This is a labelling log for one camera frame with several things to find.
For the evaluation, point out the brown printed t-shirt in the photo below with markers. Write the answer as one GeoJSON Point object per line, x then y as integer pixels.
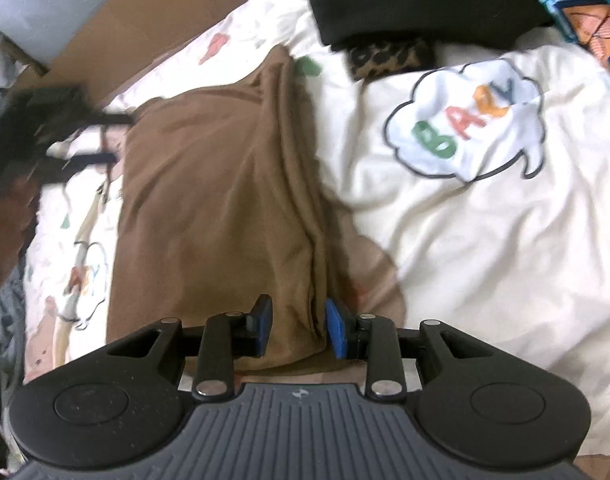
{"type": "Point", "coordinates": [221, 204]}

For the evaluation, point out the brown cardboard sheet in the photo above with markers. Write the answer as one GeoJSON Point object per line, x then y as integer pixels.
{"type": "Point", "coordinates": [124, 40]}

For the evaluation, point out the blue denim garment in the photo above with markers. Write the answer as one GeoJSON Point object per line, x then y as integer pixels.
{"type": "Point", "coordinates": [12, 333]}

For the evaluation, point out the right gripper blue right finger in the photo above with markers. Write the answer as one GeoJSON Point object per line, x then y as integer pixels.
{"type": "Point", "coordinates": [371, 339]}

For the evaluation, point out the cream bear print bedsheet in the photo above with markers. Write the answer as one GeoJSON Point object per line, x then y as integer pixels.
{"type": "Point", "coordinates": [477, 194]}

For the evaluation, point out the leopard print folded garment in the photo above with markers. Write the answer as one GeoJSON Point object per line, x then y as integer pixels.
{"type": "Point", "coordinates": [373, 61]}

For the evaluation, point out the black folded garment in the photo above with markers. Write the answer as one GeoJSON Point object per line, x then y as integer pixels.
{"type": "Point", "coordinates": [494, 24]}

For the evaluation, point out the person left hand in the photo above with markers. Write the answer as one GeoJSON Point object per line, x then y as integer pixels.
{"type": "Point", "coordinates": [17, 215]}

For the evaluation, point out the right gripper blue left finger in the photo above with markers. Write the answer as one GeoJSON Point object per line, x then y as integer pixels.
{"type": "Point", "coordinates": [227, 337]}

